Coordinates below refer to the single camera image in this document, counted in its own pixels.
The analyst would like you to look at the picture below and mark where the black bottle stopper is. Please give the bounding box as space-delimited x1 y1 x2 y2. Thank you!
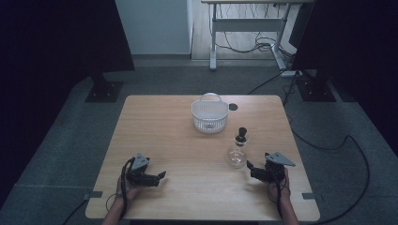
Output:
235 126 249 144

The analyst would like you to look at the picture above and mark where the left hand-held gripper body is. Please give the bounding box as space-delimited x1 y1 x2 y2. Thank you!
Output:
125 152 159 188

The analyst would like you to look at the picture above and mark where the white power strip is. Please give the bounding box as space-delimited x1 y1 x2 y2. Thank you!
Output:
280 70 303 78

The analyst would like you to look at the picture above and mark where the white plastic basket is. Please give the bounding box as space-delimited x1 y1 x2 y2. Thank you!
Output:
191 92 230 135

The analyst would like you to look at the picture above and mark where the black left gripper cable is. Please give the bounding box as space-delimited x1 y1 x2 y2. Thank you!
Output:
104 157 136 220

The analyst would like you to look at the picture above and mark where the clear glass bottle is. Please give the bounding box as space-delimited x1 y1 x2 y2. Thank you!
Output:
225 137 251 170

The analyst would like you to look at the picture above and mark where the black stand base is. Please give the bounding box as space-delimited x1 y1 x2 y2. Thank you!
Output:
296 69 338 103
84 72 124 104

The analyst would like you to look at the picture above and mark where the grey tape strip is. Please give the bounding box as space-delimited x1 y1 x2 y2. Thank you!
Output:
301 192 325 202
83 190 104 201

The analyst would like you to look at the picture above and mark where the bundle of black cables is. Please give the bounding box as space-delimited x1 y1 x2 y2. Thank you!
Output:
214 3 297 64

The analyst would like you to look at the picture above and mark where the white metal frame desk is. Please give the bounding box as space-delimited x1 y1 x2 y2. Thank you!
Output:
200 0 315 72

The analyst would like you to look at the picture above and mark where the thin black floor cable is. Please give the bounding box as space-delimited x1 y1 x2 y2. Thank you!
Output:
61 199 89 225

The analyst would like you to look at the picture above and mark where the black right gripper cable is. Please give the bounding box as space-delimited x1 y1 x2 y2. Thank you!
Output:
268 168 289 218

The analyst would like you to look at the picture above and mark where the long black floor cable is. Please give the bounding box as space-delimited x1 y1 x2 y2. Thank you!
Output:
284 113 371 225

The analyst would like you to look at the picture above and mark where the person's left hand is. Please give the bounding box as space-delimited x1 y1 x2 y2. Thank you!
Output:
115 175 144 203

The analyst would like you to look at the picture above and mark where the person's right hand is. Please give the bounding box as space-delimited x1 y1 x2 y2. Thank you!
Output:
267 168 291 203

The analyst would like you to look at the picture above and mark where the dark curtain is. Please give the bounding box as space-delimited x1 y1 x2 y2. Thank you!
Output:
0 0 136 210
288 0 398 158

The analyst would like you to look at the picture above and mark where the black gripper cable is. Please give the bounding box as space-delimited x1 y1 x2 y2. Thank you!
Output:
268 168 289 218
104 157 136 220

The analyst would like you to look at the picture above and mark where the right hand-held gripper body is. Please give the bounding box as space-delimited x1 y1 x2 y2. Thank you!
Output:
258 151 297 185

